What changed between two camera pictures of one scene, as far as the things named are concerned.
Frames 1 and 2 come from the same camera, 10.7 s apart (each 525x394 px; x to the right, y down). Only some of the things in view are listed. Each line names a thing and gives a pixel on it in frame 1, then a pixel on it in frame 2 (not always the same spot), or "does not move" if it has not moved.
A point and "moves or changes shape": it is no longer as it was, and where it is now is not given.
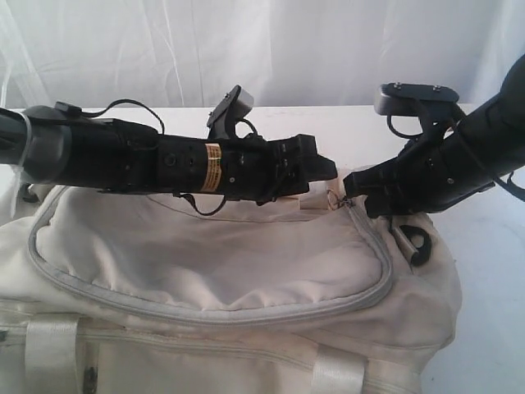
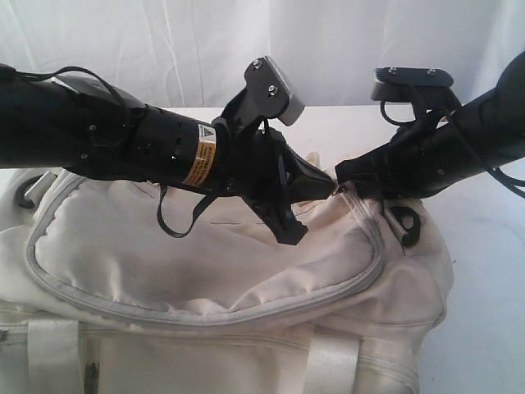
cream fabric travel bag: (106, 292) does not move
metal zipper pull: (334, 202) moves or changes shape
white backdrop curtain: (191, 53) does not move
